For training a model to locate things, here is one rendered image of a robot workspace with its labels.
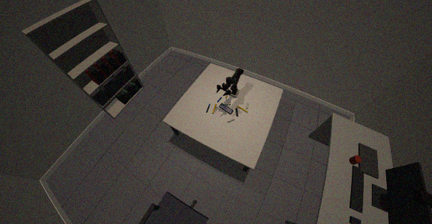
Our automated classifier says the grey keyboard with keys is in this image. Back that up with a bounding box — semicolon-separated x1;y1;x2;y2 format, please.
219;103;234;114

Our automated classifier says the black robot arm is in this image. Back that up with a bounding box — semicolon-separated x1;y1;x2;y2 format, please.
222;68;244;95

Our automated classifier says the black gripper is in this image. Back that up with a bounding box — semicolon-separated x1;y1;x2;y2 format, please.
217;85;231;96

